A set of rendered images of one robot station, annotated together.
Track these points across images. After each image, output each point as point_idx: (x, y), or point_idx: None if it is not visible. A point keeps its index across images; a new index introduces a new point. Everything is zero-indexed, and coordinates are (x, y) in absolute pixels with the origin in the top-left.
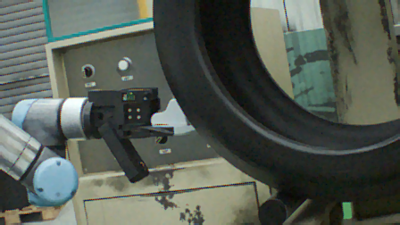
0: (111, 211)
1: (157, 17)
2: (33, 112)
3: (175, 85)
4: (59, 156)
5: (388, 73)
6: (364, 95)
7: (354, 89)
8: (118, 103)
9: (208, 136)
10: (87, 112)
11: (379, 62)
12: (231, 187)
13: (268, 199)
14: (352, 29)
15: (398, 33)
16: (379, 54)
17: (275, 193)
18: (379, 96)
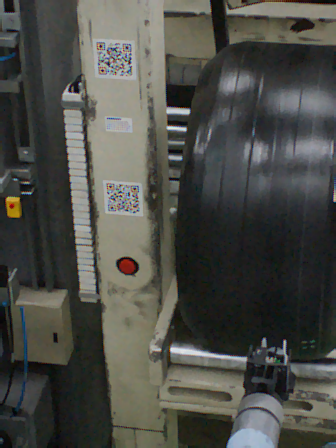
0: None
1: (335, 276)
2: (274, 441)
3: (334, 322)
4: (323, 447)
5: (170, 234)
6: (165, 262)
7: (163, 262)
8: (287, 373)
9: (332, 345)
10: (281, 402)
11: (168, 228)
12: None
13: (335, 362)
14: (163, 211)
15: (4, 188)
16: (168, 221)
17: (311, 360)
18: (168, 257)
